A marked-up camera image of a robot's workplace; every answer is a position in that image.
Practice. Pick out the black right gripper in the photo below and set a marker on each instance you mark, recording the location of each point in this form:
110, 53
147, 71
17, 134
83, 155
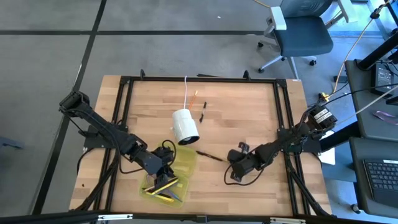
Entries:
248, 163

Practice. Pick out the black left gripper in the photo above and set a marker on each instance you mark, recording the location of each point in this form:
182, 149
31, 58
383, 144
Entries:
164, 172

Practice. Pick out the yellow-green transparent supply box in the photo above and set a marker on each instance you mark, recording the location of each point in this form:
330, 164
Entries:
186, 161

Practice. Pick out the black pen with clear middle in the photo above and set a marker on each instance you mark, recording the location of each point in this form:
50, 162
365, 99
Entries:
202, 115

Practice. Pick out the orange pencil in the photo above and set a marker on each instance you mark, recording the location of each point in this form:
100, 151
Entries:
193, 99

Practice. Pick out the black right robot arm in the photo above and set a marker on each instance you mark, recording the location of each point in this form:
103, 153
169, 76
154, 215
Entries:
273, 147

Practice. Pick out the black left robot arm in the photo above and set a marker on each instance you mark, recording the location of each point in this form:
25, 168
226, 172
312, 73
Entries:
105, 130

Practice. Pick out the small yellow eraser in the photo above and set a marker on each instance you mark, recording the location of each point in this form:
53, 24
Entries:
180, 185

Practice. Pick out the thin white lamp stem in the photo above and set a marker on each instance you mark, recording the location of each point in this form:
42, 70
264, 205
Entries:
185, 93

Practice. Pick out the white paper sheet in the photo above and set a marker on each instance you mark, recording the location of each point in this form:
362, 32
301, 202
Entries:
329, 157

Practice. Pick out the black desk bar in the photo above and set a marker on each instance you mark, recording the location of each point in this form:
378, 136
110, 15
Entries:
377, 54
339, 137

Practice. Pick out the dark blue office chair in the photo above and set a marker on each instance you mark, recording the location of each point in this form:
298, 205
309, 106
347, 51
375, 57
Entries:
303, 37

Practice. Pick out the dark grey desk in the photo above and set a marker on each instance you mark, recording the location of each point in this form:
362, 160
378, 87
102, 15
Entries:
363, 102

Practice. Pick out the black laptop keyboard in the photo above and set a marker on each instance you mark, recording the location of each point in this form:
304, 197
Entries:
384, 180

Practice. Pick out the grey chair base leg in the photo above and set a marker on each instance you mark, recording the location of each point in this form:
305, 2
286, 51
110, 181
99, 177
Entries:
9, 143

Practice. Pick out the black power adapter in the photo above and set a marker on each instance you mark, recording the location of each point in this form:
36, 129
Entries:
382, 77

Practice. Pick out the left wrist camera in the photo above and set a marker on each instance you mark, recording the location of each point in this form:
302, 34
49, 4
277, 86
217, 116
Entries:
163, 154

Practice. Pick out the silver frame bracket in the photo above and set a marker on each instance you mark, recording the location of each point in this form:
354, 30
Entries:
287, 220
115, 217

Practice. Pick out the black aluminium frame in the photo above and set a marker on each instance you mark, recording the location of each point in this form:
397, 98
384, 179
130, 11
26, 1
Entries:
155, 79

